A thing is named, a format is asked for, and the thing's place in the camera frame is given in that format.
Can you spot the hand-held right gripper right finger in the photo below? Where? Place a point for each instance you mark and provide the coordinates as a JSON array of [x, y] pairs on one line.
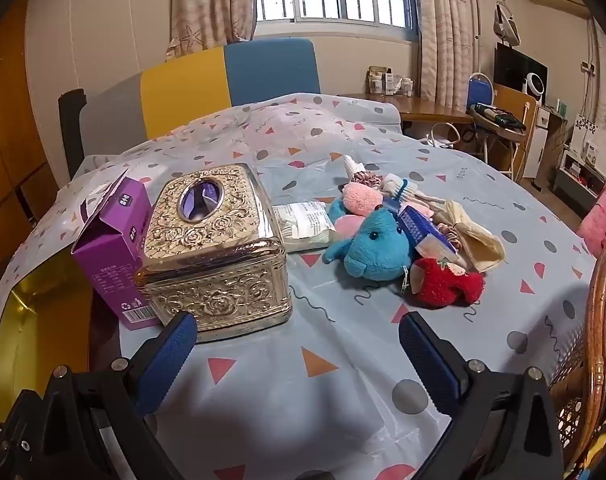
[[423, 355]]

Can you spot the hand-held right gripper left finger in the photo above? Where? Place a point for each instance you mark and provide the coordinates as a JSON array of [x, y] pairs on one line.
[[168, 355]]

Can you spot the red plush strawberry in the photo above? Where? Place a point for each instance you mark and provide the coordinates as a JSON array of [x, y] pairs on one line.
[[443, 282]]

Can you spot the blue plush elephant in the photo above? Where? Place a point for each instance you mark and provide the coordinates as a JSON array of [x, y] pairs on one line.
[[378, 245]]

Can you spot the brown scrunchie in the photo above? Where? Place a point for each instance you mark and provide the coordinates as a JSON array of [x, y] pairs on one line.
[[450, 234]]

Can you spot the blue tissue pack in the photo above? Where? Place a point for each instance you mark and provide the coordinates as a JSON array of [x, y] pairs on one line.
[[420, 227]]

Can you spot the gold storage box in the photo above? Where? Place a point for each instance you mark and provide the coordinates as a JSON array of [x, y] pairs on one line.
[[33, 310]]

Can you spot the white glove with blue stripe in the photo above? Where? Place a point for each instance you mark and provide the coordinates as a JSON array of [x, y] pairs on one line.
[[400, 187]]

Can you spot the pink fuzzy sock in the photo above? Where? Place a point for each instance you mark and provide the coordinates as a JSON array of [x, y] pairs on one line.
[[360, 197]]

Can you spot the white printed packet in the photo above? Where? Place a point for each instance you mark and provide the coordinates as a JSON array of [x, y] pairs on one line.
[[303, 225]]

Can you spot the pink satin scrunchie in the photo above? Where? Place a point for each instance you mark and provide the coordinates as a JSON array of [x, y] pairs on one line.
[[367, 177]]

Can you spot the small white sock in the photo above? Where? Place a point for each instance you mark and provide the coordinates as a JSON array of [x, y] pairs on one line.
[[352, 164]]

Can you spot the ornate gold tissue box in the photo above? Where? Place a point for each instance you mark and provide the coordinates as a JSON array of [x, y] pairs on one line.
[[213, 260]]

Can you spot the purple carton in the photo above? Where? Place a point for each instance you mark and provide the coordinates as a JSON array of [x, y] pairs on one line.
[[108, 260]]

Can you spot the rattan chair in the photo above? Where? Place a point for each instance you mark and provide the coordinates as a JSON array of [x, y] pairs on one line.
[[600, 310]]

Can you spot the white cabinet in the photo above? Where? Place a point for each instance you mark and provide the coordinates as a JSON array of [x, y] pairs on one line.
[[540, 150]]

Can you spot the metal folding table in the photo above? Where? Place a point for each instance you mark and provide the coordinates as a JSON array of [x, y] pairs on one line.
[[498, 122]]

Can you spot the wooden desk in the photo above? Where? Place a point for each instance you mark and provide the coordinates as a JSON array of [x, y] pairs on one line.
[[433, 107]]

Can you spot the blue folding chair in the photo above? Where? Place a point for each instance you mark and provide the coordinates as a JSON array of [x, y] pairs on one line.
[[478, 92]]

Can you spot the grey yellow blue sofa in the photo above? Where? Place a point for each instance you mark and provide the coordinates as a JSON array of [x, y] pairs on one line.
[[183, 85]]

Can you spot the wooden wardrobe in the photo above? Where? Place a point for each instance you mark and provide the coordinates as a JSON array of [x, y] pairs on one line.
[[8, 135]]

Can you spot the boxes on desk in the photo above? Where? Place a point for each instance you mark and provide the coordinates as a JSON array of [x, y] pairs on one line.
[[388, 82]]

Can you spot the white round fan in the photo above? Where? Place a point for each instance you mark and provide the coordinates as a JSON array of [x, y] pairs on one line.
[[537, 83]]

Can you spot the black monitor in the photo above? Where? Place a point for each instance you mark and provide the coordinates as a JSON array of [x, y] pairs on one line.
[[513, 67]]

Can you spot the beige patterned curtain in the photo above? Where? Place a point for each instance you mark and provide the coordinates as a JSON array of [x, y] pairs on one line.
[[443, 35], [208, 5]]

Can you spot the black padded post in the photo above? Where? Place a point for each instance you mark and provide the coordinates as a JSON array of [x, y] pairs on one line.
[[70, 125]]

